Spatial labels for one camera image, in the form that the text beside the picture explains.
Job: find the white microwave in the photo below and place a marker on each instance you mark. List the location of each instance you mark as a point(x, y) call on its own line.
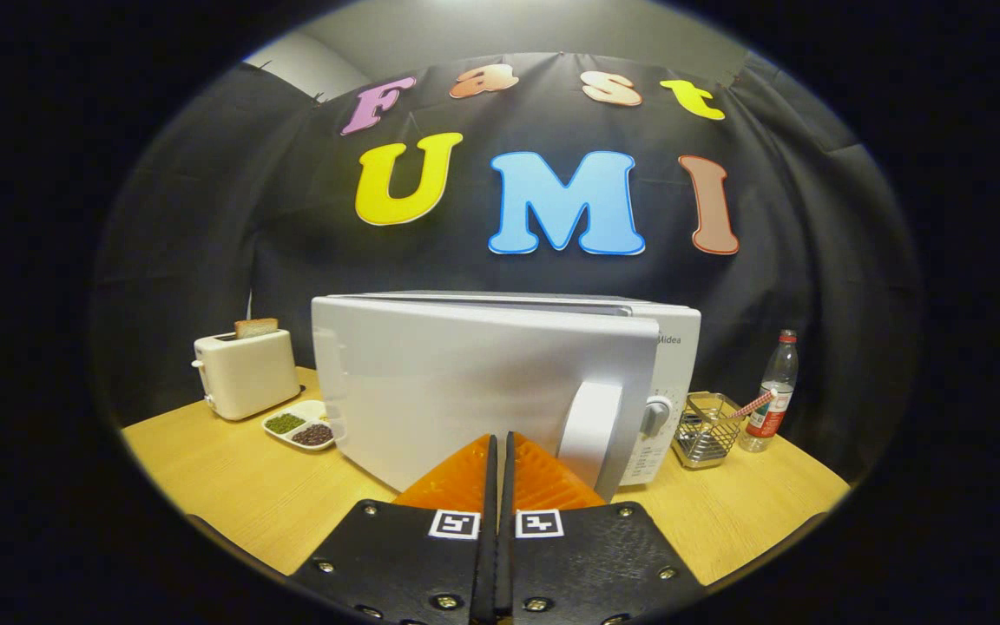
point(448, 382)

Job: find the toast bread slice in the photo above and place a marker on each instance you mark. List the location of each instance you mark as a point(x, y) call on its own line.
point(255, 328)

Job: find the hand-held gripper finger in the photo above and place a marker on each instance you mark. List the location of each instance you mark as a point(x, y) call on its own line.
point(507, 555)
point(487, 555)

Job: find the cream toaster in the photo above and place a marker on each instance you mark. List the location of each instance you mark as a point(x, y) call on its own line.
point(248, 373)

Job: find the white divided bean dish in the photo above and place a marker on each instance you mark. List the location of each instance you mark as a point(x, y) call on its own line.
point(300, 427)

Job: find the clear plastic water bottle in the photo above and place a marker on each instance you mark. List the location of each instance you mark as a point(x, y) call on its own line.
point(773, 391)

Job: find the red striped straw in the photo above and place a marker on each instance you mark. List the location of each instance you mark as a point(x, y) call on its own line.
point(756, 404)

